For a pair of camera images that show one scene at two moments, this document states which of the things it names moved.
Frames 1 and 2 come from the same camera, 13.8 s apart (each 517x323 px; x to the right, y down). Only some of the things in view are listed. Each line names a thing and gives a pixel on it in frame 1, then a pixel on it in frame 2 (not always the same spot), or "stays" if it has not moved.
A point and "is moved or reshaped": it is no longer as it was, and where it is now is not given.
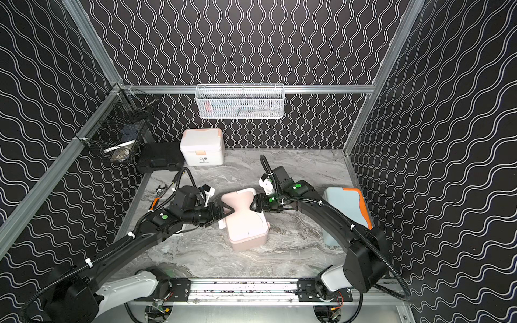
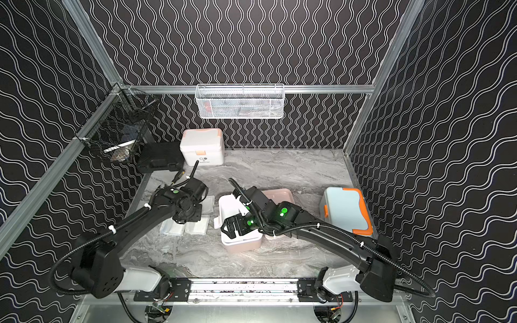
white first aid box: x=202 y=147 stays
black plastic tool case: x=163 y=156 stays
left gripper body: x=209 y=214 to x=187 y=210
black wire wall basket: x=118 y=125 stays
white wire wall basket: x=239 y=101 stays
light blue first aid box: x=350 y=200 stays
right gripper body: x=271 y=202 to x=244 y=225
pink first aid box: x=246 y=228 is moved or reshaped
